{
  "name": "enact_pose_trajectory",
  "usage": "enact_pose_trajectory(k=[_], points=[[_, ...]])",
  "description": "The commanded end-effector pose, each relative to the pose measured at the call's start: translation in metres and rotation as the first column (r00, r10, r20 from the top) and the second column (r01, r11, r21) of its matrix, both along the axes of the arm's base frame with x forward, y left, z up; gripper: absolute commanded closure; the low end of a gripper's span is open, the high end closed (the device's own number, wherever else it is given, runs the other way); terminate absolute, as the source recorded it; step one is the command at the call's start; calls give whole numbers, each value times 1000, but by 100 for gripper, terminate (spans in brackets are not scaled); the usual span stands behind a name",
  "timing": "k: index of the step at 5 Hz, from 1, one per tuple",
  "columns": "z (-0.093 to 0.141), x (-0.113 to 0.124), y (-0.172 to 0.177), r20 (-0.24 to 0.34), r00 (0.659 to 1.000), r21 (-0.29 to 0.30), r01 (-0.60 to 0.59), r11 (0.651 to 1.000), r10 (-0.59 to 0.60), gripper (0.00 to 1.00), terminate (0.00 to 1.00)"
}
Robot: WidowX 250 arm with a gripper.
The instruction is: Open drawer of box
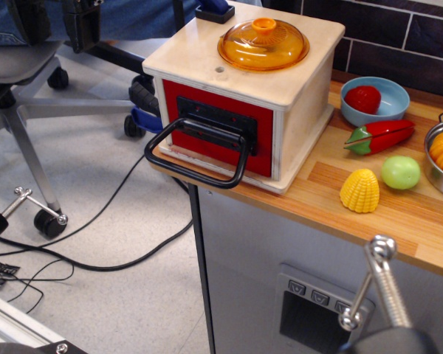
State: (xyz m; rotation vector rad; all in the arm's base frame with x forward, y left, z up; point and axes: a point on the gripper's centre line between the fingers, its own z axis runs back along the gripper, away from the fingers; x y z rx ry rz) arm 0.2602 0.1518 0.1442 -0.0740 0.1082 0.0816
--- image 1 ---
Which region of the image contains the light blue bowl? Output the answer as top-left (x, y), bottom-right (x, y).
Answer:
top-left (340, 77), bottom-right (410, 127)

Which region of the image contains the wooden box housing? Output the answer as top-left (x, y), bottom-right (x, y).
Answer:
top-left (143, 4), bottom-right (345, 194)

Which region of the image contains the blue clamp under box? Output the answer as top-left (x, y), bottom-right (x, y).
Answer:
top-left (131, 107), bottom-right (163, 133)

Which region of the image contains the red toy chili pepper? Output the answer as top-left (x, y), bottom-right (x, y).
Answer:
top-left (343, 119), bottom-right (416, 156)

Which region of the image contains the metal clamp screw left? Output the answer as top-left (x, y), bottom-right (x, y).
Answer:
top-left (0, 186), bottom-right (69, 240)

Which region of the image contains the small black circuit board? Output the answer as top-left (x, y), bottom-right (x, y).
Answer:
top-left (0, 262), bottom-right (21, 277)

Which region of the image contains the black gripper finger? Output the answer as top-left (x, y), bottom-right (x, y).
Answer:
top-left (61, 0), bottom-right (100, 53)
top-left (11, 0), bottom-right (51, 45)

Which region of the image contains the black floor cable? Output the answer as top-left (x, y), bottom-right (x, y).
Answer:
top-left (0, 154), bottom-right (195, 273)

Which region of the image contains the red toy strawberry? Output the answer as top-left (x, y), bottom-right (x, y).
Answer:
top-left (344, 86), bottom-right (382, 114)

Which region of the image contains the steel pot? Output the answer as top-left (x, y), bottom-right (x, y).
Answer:
top-left (424, 112), bottom-right (443, 193)

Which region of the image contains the grey toy kitchen cabinet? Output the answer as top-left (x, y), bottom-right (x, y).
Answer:
top-left (189, 178), bottom-right (443, 353)

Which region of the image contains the metal clamp screw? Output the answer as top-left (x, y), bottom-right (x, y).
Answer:
top-left (0, 186), bottom-right (69, 240)
top-left (339, 235), bottom-right (412, 332)

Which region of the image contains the black and blue clamp top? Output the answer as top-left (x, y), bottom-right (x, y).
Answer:
top-left (195, 0), bottom-right (235, 24)

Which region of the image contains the red front wooden drawer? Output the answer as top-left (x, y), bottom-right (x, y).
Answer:
top-left (163, 80), bottom-right (273, 177)

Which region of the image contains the yellow toy corn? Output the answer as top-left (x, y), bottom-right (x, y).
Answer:
top-left (340, 169), bottom-right (380, 213)

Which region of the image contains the blue jeans leg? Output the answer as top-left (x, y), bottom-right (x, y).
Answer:
top-left (0, 0), bottom-right (177, 46)

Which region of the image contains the orange glass pot lid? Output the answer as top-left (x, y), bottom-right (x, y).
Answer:
top-left (217, 18), bottom-right (310, 72)

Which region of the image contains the grey office chair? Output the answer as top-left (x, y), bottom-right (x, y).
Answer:
top-left (0, 41), bottom-right (134, 238)

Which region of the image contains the metal clamp screw right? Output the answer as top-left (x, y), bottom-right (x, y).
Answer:
top-left (339, 235), bottom-right (412, 332)

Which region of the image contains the black metal drawer handle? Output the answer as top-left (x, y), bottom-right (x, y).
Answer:
top-left (144, 117), bottom-right (252, 190)

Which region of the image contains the aluminium frame rail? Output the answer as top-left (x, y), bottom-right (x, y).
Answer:
top-left (0, 299), bottom-right (84, 354)

